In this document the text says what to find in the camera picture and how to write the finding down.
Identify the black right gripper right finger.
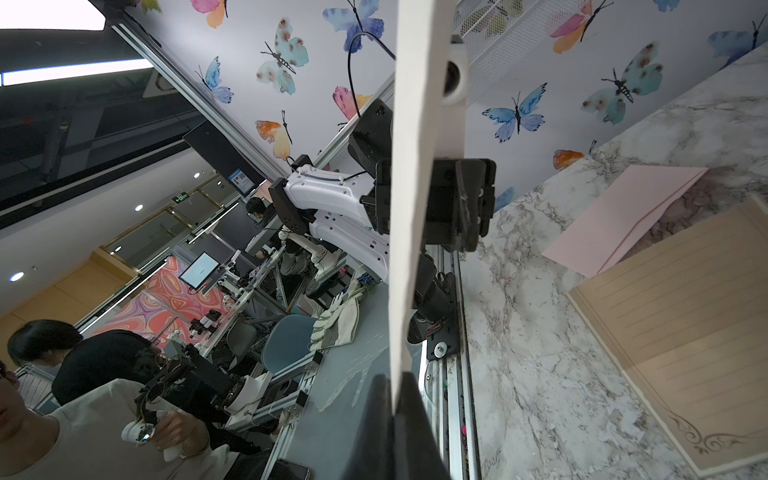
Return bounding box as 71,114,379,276
393,372,450,480

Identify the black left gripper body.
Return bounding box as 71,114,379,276
374,157,498,253

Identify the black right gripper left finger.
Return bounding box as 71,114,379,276
342,375,395,480

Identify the pink envelope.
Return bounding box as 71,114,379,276
543,165,708,278

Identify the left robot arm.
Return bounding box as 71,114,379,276
270,100,496,360

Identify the teal office chair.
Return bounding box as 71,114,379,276
261,314,315,373

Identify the computer monitor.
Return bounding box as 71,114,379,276
179,252,220,290

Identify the person in white shirt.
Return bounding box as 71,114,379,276
1,368,238,479

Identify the person in black shirt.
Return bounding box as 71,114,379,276
7,319,161,406

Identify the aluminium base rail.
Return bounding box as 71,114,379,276
421,247,481,479

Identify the black left camera cable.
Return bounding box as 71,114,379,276
346,31,397,118

